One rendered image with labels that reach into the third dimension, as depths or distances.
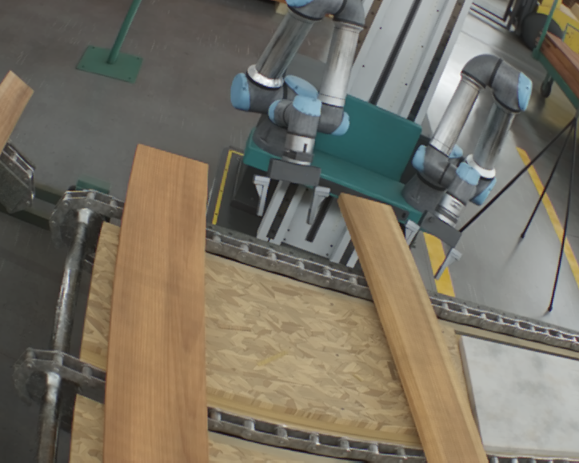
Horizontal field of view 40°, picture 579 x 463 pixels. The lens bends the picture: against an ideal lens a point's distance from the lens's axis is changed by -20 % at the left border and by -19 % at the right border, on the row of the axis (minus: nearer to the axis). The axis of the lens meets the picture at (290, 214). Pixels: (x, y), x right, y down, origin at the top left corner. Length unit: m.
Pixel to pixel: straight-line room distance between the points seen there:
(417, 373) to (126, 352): 0.66
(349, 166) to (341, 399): 1.31
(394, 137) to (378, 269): 0.86
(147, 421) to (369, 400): 0.57
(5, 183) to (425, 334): 1.09
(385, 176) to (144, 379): 1.67
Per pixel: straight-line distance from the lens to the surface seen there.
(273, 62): 2.76
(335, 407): 1.87
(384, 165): 3.11
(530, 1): 11.10
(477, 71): 2.78
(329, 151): 3.09
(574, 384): 2.43
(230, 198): 3.46
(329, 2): 2.65
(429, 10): 3.01
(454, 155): 2.97
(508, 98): 2.79
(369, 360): 2.06
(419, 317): 2.20
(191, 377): 1.71
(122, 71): 5.02
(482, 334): 2.39
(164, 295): 1.89
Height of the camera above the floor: 1.96
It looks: 28 degrees down
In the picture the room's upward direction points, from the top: 24 degrees clockwise
